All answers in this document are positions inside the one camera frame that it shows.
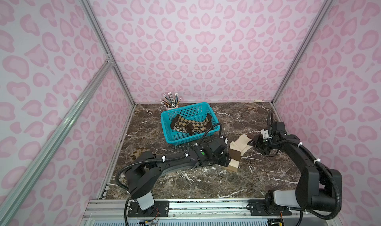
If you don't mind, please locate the pink cup of pencils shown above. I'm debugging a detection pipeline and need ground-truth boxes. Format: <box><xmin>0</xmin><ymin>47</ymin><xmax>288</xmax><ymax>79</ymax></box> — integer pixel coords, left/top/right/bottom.
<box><xmin>160</xmin><ymin>92</ymin><xmax>181</xmax><ymax>110</ymax></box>

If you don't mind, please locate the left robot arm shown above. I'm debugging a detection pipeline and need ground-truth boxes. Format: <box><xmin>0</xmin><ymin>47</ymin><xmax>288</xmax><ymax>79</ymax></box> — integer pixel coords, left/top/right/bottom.
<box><xmin>115</xmin><ymin>123</ymin><xmax>231</xmax><ymax>211</ymax></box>

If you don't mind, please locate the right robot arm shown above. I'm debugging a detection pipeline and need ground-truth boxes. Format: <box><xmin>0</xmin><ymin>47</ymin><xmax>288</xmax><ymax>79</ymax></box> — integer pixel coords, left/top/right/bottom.
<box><xmin>248</xmin><ymin>113</ymin><xmax>342</xmax><ymax>220</ymax></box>

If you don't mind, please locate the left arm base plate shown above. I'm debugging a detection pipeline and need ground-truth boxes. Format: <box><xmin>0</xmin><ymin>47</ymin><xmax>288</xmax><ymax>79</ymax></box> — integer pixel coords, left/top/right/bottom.
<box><xmin>127</xmin><ymin>200</ymin><xmax>170</xmax><ymax>218</ymax></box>

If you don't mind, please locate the dark brown argyle sock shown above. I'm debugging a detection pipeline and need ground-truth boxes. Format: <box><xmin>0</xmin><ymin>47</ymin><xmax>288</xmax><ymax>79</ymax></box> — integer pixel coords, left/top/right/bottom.
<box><xmin>170</xmin><ymin>115</ymin><xmax>195</xmax><ymax>136</ymax></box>

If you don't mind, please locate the teal plastic basket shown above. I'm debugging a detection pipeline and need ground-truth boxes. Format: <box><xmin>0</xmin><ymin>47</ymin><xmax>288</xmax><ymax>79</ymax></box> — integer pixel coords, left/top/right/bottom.
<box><xmin>161</xmin><ymin>102</ymin><xmax>219</xmax><ymax>145</ymax></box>

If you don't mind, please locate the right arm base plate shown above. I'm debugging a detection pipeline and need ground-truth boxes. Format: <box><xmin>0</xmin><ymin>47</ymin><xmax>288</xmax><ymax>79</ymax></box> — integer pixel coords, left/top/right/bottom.
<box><xmin>246</xmin><ymin>199</ymin><xmax>292</xmax><ymax>217</ymax></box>

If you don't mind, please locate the cream brown striped sock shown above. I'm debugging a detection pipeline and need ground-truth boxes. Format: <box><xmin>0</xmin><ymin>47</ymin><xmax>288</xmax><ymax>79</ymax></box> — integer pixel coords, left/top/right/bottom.
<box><xmin>229</xmin><ymin>134</ymin><xmax>252</xmax><ymax>161</ymax></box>

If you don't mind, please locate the light brown argyle sock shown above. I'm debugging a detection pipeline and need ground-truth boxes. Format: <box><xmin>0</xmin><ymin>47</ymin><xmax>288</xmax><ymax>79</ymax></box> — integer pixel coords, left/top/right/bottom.
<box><xmin>185</xmin><ymin>114</ymin><xmax>212</xmax><ymax>135</ymax></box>

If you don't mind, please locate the aluminium mounting rail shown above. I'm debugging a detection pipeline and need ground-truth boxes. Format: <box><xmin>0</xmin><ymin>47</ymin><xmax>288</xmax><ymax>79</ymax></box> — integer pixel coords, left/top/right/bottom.
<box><xmin>80</xmin><ymin>198</ymin><xmax>342</xmax><ymax>226</ymax></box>

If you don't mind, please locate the cream brown sock with label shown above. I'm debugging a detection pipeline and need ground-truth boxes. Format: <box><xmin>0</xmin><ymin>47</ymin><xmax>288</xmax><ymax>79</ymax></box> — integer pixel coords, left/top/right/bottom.
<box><xmin>226</xmin><ymin>159</ymin><xmax>239</xmax><ymax>172</ymax></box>

